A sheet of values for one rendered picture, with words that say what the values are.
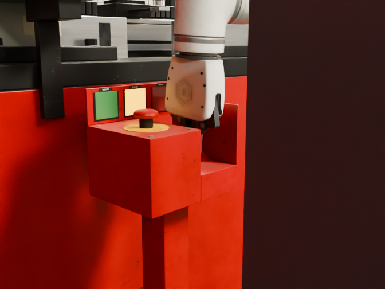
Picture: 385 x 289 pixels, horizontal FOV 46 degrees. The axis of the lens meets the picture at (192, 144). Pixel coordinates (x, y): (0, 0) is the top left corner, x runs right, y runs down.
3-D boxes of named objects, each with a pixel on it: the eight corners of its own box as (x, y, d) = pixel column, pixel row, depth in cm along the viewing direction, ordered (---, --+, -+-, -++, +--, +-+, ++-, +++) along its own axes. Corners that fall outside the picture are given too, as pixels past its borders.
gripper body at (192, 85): (160, 46, 76) (157, 112, 79) (205, 52, 70) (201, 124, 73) (192, 46, 82) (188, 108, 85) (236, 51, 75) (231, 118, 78)
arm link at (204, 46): (161, 33, 75) (160, 52, 76) (200, 37, 69) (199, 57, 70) (196, 34, 81) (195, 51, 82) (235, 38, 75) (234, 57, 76)
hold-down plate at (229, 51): (207, 57, 118) (207, 46, 117) (193, 57, 122) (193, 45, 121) (282, 55, 137) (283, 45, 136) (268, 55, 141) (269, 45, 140)
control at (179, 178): (151, 219, 67) (149, 96, 63) (89, 195, 78) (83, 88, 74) (236, 188, 81) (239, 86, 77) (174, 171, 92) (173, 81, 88)
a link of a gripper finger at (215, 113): (204, 77, 75) (185, 96, 78) (226, 118, 73) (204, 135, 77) (209, 77, 76) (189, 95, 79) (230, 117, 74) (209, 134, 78)
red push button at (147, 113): (144, 135, 70) (144, 112, 69) (128, 131, 73) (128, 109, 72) (164, 131, 73) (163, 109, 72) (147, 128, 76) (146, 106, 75)
